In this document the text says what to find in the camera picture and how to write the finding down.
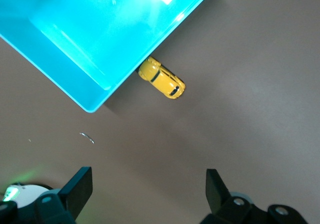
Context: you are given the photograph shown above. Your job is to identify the brown table mat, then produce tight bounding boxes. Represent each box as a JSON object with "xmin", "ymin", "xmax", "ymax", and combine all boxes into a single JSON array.
[{"xmin": 0, "ymin": 0, "xmax": 320, "ymax": 224}]

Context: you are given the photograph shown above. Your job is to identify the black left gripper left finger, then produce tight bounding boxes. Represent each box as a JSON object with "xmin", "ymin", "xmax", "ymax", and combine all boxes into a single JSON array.
[{"xmin": 0, "ymin": 166, "xmax": 94, "ymax": 224}]

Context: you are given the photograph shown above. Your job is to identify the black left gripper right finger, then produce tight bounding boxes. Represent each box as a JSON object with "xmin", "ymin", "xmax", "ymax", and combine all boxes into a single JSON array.
[{"xmin": 205, "ymin": 168, "xmax": 309, "ymax": 224}]

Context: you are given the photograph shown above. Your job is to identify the small silver metal scrap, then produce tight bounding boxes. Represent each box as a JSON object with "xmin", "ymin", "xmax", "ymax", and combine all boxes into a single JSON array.
[{"xmin": 79, "ymin": 132, "xmax": 96, "ymax": 145}]

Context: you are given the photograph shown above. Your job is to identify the teal plastic bin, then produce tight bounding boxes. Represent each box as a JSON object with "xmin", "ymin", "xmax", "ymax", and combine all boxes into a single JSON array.
[{"xmin": 0, "ymin": 0, "xmax": 221, "ymax": 114}]

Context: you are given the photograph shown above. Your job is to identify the yellow beetle toy car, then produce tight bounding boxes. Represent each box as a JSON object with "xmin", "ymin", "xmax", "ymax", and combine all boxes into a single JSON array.
[{"xmin": 137, "ymin": 56, "xmax": 187, "ymax": 100}]

